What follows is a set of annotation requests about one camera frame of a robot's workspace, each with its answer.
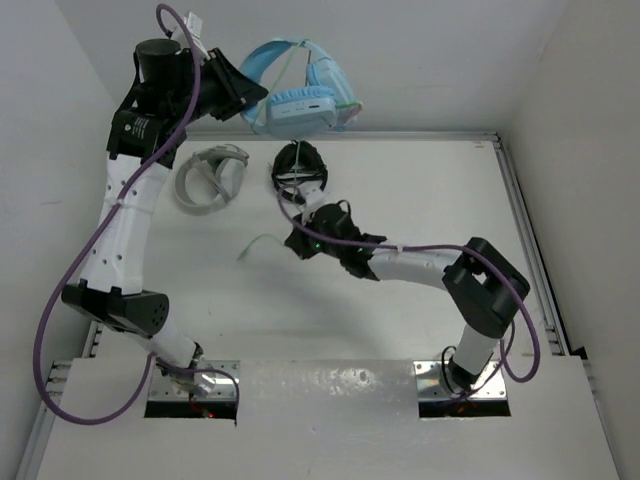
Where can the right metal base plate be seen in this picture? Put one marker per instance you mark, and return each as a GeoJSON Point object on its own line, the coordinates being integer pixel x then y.
{"type": "Point", "coordinates": [431, 387]}

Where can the white grey headphones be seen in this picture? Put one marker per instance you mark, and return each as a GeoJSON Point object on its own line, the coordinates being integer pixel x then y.
{"type": "Point", "coordinates": [222, 167]}

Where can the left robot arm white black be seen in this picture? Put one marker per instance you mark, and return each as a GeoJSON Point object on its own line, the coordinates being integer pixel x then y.
{"type": "Point", "coordinates": [147, 129]}

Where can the metal base plate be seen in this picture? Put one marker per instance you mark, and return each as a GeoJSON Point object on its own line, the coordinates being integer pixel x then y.
{"type": "Point", "coordinates": [431, 387]}
{"type": "Point", "coordinates": [217, 383]}

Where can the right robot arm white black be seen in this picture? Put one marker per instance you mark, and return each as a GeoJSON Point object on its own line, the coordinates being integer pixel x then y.
{"type": "Point", "coordinates": [487, 290]}

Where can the black headphones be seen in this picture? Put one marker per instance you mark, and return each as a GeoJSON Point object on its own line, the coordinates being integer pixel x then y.
{"type": "Point", "coordinates": [297, 163]}

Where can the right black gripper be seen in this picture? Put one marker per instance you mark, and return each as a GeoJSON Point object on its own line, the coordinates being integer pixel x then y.
{"type": "Point", "coordinates": [298, 240]}

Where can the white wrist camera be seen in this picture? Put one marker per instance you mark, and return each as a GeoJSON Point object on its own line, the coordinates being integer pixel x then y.
{"type": "Point", "coordinates": [193, 24]}
{"type": "Point", "coordinates": [313, 198]}

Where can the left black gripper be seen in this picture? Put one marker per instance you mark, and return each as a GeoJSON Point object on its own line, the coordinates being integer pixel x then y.
{"type": "Point", "coordinates": [233, 90]}

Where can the light blue headphones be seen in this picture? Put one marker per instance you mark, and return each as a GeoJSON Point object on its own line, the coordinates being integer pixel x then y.
{"type": "Point", "coordinates": [326, 102]}

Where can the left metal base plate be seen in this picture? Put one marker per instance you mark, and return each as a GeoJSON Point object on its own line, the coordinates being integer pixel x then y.
{"type": "Point", "coordinates": [217, 383]}

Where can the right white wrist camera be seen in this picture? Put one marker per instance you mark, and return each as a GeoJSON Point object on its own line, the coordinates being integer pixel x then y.
{"type": "Point", "coordinates": [313, 198]}

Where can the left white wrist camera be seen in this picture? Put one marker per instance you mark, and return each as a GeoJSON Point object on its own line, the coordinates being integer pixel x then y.
{"type": "Point", "coordinates": [193, 24]}

